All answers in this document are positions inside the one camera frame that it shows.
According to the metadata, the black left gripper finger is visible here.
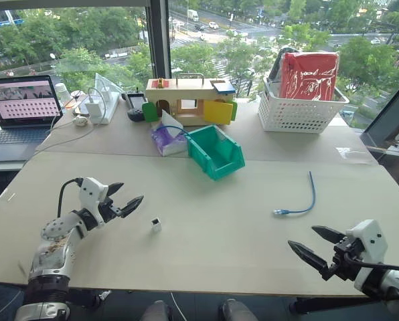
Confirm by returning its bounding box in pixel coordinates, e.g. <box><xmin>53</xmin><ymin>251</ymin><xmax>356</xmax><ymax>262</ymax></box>
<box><xmin>120</xmin><ymin>195</ymin><xmax>145</xmax><ymax>219</ymax></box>
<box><xmin>106</xmin><ymin>182</ymin><xmax>125</xmax><ymax>199</ymax></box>

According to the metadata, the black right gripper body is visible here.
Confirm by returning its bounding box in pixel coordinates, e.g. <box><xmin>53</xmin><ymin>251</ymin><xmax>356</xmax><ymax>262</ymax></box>
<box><xmin>321</xmin><ymin>235</ymin><xmax>367</xmax><ymax>282</ymax></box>

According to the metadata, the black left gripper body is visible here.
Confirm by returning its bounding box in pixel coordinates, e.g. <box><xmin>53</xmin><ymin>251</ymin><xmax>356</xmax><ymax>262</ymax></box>
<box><xmin>97</xmin><ymin>196</ymin><xmax>124</xmax><ymax>225</ymax></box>

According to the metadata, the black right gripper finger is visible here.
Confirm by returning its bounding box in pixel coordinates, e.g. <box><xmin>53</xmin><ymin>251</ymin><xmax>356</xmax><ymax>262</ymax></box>
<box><xmin>311</xmin><ymin>225</ymin><xmax>347</xmax><ymax>247</ymax></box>
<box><xmin>287</xmin><ymin>239</ymin><xmax>330</xmax><ymax>276</ymax></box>

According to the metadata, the purple tissue pack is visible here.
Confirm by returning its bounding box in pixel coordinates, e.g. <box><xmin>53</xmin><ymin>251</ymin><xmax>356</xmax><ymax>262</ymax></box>
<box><xmin>149</xmin><ymin>111</ymin><xmax>189</xmax><ymax>157</ymax></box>

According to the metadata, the small clear plastic bag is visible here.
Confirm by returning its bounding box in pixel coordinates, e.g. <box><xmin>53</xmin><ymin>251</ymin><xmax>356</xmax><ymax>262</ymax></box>
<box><xmin>334</xmin><ymin>146</ymin><xmax>368</xmax><ymax>165</ymax></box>

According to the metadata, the black handheld remote controller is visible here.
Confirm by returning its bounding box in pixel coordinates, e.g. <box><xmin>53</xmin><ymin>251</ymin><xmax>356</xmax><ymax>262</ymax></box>
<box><xmin>125</xmin><ymin>87</ymin><xmax>147</xmax><ymax>124</ymax></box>

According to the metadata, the green plastic storage bin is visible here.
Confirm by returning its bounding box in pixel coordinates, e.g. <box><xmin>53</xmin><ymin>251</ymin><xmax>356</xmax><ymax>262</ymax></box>
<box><xmin>186</xmin><ymin>124</ymin><xmax>246</xmax><ymax>182</ymax></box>

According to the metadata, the wooden box with coloured doors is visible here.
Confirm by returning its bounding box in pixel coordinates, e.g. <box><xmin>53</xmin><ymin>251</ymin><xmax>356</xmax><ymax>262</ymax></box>
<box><xmin>141</xmin><ymin>72</ymin><xmax>238</xmax><ymax>128</ymax></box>

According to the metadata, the open laptop computer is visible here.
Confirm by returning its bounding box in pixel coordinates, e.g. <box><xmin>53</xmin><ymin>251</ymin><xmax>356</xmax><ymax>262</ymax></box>
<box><xmin>0</xmin><ymin>74</ymin><xmax>64</xmax><ymax>164</ymax></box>

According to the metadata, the white plastic lattice basket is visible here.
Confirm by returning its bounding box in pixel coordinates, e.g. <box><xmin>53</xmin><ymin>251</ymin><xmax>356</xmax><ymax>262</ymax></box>
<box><xmin>257</xmin><ymin>76</ymin><xmax>351</xmax><ymax>134</ymax></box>

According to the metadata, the dark monitor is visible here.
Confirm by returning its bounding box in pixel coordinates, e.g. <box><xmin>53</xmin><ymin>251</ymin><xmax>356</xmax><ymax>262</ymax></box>
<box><xmin>359</xmin><ymin>71</ymin><xmax>399</xmax><ymax>152</ymax></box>

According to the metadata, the red bag in clear wrap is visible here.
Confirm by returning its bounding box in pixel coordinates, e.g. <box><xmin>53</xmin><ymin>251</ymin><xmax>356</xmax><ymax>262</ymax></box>
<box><xmin>278</xmin><ymin>50</ymin><xmax>340</xmax><ymax>102</ymax></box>

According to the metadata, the dark grey flat item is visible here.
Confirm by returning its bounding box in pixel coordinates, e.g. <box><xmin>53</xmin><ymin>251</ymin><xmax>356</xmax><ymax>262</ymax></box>
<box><xmin>268</xmin><ymin>47</ymin><xmax>290</xmax><ymax>82</ymax></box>

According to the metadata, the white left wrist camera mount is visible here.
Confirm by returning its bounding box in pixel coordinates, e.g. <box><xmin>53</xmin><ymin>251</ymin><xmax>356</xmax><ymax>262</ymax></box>
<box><xmin>78</xmin><ymin>177</ymin><xmax>110</xmax><ymax>224</ymax></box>

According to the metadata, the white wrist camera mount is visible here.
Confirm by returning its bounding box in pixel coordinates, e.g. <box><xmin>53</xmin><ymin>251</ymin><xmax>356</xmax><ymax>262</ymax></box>
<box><xmin>345</xmin><ymin>219</ymin><xmax>388</xmax><ymax>292</ymax></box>
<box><xmin>78</xmin><ymin>177</ymin><xmax>110</xmax><ymax>224</ymax></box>

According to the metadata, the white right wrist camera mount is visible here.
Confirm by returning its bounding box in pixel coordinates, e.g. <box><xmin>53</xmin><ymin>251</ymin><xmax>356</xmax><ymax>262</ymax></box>
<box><xmin>345</xmin><ymin>219</ymin><xmax>388</xmax><ymax>292</ymax></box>

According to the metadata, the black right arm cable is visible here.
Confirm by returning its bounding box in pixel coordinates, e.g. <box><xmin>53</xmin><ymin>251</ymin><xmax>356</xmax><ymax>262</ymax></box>
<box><xmin>344</xmin><ymin>251</ymin><xmax>399</xmax><ymax>278</ymax></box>

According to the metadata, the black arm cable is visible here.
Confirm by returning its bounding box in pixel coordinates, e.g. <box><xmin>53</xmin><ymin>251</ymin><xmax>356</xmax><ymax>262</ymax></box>
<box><xmin>58</xmin><ymin>178</ymin><xmax>84</xmax><ymax>219</ymax></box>
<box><xmin>344</xmin><ymin>251</ymin><xmax>399</xmax><ymax>278</ymax></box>

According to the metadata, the short blue Ethernet cable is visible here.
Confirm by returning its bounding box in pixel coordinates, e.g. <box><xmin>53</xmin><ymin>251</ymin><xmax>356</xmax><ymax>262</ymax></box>
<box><xmin>273</xmin><ymin>171</ymin><xmax>318</xmax><ymax>219</ymax></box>

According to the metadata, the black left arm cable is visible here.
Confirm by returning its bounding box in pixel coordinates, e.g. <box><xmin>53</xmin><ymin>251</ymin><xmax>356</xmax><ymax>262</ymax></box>
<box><xmin>58</xmin><ymin>178</ymin><xmax>84</xmax><ymax>219</ymax></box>

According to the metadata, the white charging cable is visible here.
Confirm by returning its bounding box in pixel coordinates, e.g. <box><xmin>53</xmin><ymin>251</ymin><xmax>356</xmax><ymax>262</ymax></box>
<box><xmin>34</xmin><ymin>86</ymin><xmax>107</xmax><ymax>153</ymax></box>

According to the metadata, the blue cable behind bin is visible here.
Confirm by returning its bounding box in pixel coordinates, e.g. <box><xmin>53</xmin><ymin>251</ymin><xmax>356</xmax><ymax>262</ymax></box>
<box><xmin>158</xmin><ymin>124</ymin><xmax>191</xmax><ymax>138</ymax></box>

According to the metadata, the white power adapter with cables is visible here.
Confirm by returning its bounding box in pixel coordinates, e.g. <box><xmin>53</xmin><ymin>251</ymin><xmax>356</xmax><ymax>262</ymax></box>
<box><xmin>84</xmin><ymin>89</ymin><xmax>121</xmax><ymax>126</ymax></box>

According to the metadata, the dark window frame post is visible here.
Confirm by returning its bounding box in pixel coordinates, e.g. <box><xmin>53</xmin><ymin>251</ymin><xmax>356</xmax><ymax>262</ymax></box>
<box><xmin>144</xmin><ymin>0</ymin><xmax>173</xmax><ymax>82</ymax></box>

